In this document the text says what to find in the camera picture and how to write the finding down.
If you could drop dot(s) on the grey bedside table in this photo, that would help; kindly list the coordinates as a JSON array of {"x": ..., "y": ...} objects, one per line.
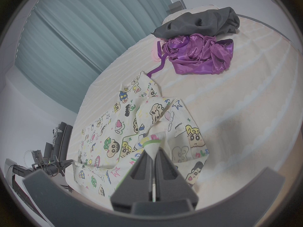
[{"x": 176, "y": 7}]

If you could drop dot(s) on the white printed pyjama top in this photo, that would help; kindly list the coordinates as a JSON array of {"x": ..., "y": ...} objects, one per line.
[{"x": 118, "y": 126}]

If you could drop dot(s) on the bed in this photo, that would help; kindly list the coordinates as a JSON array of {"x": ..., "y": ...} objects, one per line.
[{"x": 236, "y": 91}]

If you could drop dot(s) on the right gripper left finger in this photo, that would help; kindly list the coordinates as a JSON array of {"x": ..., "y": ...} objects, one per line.
[{"x": 135, "y": 190}]

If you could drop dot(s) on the pink garment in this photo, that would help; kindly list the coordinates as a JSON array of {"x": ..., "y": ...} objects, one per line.
[{"x": 155, "y": 53}]

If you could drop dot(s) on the blue-green curtain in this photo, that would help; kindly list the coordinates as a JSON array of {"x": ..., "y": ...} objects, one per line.
[{"x": 71, "y": 44}]

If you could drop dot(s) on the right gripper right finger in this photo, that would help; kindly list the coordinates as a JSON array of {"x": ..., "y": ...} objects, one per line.
[{"x": 172, "y": 190}]

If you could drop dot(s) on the purple satin garment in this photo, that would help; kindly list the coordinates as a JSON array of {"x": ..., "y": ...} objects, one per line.
[{"x": 196, "y": 53}]

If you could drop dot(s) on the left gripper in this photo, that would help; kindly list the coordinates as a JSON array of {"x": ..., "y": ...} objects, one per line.
[{"x": 58, "y": 167}]

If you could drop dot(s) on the black chair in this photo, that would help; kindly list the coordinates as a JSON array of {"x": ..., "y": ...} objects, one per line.
[{"x": 62, "y": 136}]

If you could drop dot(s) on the black garment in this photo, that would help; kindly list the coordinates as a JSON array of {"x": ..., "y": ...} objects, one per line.
[{"x": 201, "y": 22}]

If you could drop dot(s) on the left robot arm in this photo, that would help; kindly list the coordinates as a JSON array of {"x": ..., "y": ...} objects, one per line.
[{"x": 21, "y": 170}]

